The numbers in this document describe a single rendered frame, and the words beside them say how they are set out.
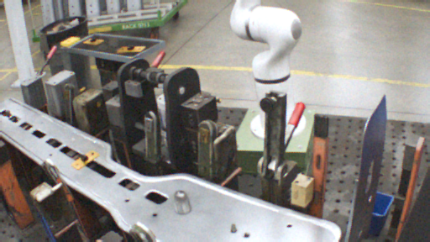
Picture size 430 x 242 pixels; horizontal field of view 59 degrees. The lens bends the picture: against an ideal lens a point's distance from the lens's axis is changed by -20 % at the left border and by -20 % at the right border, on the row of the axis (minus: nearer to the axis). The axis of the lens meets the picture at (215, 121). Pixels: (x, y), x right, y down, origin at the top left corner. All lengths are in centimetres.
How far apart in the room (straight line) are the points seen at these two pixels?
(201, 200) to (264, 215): 14
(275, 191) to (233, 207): 9
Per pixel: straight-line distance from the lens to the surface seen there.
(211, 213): 92
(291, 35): 132
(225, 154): 104
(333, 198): 140
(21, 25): 478
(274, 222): 88
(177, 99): 107
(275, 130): 88
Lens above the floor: 160
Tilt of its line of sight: 29 degrees down
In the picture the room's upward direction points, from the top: 7 degrees counter-clockwise
